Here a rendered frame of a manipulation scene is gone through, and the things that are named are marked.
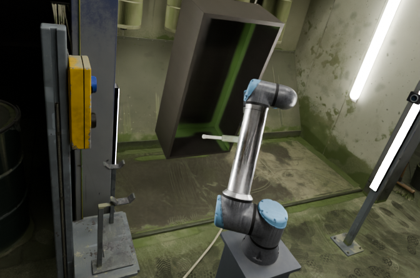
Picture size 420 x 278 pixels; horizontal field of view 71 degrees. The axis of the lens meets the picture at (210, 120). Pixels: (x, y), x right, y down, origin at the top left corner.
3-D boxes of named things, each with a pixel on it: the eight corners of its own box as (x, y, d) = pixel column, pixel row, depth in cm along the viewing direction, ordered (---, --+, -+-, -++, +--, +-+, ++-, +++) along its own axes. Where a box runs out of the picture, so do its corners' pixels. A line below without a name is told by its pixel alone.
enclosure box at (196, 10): (154, 130, 261) (183, -9, 192) (214, 127, 289) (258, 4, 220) (165, 159, 238) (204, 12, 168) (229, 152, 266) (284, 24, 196)
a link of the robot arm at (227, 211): (247, 239, 135) (282, 80, 138) (210, 230, 136) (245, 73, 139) (245, 228, 151) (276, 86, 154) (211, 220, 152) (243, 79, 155)
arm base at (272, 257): (285, 260, 147) (291, 246, 143) (254, 270, 139) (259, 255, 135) (264, 231, 162) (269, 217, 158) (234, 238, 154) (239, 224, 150)
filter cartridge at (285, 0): (255, 50, 343) (274, -29, 307) (247, 43, 375) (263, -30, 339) (284, 54, 350) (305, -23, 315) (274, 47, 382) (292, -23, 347)
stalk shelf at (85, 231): (72, 223, 128) (71, 220, 127) (125, 214, 138) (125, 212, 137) (75, 288, 103) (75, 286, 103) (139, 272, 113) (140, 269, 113)
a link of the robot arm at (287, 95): (305, 88, 139) (279, 94, 207) (279, 82, 140) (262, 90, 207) (299, 112, 140) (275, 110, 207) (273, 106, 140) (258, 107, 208)
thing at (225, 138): (271, 137, 220) (259, 137, 201) (271, 143, 220) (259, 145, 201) (216, 133, 247) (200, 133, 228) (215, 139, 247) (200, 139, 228)
